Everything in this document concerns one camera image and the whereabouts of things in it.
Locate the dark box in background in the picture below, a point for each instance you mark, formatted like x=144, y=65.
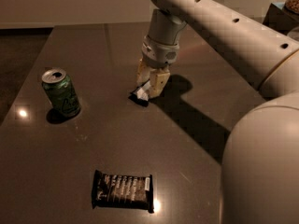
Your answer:
x=280, y=18

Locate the green soda can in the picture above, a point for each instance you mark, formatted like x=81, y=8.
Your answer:
x=58, y=86

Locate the blue white rxbar wrapper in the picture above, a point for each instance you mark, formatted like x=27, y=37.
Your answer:
x=141, y=94

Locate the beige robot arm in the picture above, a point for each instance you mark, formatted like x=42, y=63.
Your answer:
x=260, y=162

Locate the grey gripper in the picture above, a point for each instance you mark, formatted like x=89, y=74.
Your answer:
x=159, y=56

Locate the black snack bar wrapper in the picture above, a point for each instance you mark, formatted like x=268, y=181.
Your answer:
x=122, y=191

